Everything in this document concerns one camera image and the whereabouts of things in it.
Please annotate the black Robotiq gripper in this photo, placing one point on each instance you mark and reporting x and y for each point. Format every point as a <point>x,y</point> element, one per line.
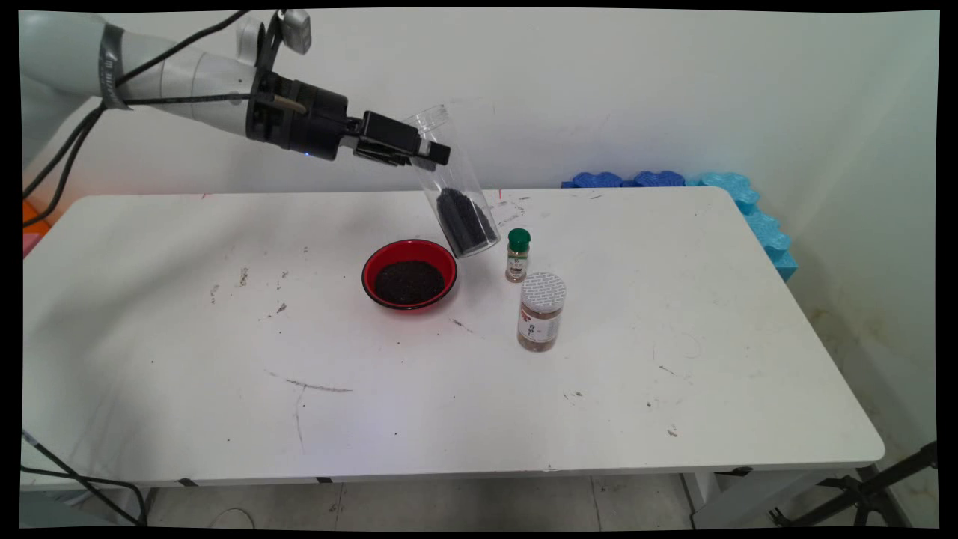
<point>307,120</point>

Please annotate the clear jar with black seeds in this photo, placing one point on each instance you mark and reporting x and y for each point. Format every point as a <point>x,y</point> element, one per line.
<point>464,224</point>

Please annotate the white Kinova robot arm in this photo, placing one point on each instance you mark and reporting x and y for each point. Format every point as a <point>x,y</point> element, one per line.
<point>60,52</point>

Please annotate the red bowl with black seeds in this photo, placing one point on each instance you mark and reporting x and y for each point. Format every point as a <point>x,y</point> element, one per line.
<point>408,284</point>

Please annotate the green-capped spice bottle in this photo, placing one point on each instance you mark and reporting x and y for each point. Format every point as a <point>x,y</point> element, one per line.
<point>517,262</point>

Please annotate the dark blue foam tile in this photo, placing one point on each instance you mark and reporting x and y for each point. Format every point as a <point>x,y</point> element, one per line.
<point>658,179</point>
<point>595,180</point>

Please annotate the white-lidded jar of nuts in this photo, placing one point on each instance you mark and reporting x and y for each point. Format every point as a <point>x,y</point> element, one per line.
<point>540,322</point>

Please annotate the light blue foam tiles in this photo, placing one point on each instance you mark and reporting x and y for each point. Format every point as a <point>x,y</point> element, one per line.
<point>756,217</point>

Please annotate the orange block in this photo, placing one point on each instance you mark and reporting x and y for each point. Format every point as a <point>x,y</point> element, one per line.
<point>31,213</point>

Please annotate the white table leg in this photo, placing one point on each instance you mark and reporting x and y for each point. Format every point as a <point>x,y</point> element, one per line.
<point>748,498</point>

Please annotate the black tripod stand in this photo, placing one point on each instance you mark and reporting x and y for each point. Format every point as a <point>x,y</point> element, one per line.
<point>868,494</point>

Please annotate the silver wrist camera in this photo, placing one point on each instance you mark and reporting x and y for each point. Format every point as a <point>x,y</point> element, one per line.
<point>297,30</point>

